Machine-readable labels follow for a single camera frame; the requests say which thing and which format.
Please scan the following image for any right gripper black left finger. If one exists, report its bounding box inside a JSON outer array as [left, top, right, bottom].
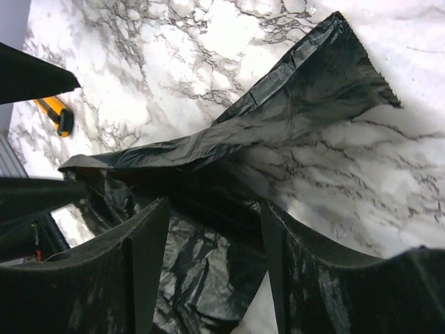
[[1, 198, 170, 333]]

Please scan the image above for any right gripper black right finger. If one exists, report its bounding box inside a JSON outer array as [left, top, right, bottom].
[[261, 202, 444, 333]]

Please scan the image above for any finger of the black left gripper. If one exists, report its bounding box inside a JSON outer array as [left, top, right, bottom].
[[1, 177, 87, 228]]

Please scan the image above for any finger of the black blue-ribbed left gripper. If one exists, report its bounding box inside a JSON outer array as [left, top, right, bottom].
[[0, 44, 80, 104]]

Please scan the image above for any black plastic trash bag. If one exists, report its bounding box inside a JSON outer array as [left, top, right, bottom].
[[60, 12, 401, 333]]

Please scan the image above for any yellow black utility knife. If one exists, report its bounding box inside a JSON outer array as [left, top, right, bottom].
[[34, 96, 74, 138]]

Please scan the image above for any aluminium extrusion frame rail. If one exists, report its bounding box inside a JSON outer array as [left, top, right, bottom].
[[0, 131, 28, 177]]

